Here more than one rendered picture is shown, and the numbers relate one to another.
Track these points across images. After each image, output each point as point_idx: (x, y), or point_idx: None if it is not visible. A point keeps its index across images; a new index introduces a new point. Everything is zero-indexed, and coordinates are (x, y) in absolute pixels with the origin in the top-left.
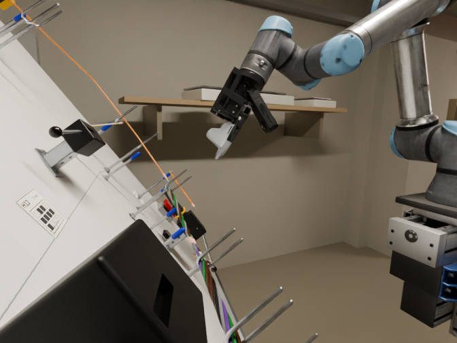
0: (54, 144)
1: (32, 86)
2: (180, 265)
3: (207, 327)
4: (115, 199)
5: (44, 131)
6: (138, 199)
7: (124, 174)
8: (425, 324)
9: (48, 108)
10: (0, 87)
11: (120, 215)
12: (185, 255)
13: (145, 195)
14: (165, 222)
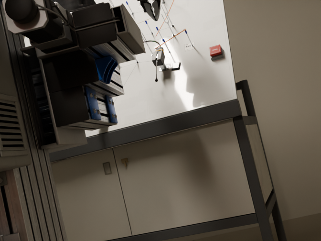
0: (144, 32)
1: (174, 6)
2: (158, 77)
3: (126, 93)
4: (153, 48)
5: (145, 28)
6: (185, 47)
7: (202, 33)
8: (96, 129)
9: (170, 15)
10: (143, 19)
11: (143, 53)
12: (181, 77)
13: (211, 43)
14: (203, 60)
